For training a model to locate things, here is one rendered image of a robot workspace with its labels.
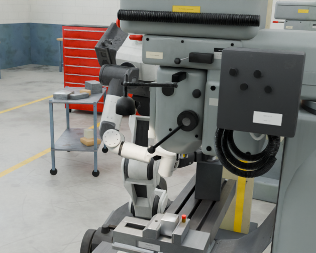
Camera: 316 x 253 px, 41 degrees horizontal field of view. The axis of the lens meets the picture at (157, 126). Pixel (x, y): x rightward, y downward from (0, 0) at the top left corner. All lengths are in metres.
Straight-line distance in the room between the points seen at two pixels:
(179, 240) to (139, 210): 0.94
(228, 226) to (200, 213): 1.74
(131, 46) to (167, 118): 0.62
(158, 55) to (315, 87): 0.50
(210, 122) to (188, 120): 0.07
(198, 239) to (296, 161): 0.49
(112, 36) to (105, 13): 9.70
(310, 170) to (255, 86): 0.36
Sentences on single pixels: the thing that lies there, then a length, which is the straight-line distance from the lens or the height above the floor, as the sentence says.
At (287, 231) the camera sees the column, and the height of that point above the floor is 1.16.
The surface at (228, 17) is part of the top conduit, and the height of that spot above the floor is 1.80.
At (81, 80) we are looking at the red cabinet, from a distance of 7.04.
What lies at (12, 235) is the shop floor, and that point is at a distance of 3.67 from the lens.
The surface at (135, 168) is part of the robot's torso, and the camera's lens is 2.19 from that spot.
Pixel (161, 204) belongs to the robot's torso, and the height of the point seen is 0.72.
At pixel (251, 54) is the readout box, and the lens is 1.07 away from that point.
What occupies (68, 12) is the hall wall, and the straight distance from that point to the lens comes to 12.34.
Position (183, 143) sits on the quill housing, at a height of 1.36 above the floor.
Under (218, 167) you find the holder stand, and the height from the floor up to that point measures 1.11.
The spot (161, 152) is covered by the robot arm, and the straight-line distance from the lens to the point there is 1.77.
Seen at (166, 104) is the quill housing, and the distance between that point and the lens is 1.44.
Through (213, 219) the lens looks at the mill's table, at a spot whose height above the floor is 0.94.
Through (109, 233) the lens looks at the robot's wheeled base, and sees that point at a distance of 2.38.
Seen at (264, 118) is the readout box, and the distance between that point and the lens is 1.09.
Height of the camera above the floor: 1.83
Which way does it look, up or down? 16 degrees down
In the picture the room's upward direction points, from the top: 2 degrees clockwise
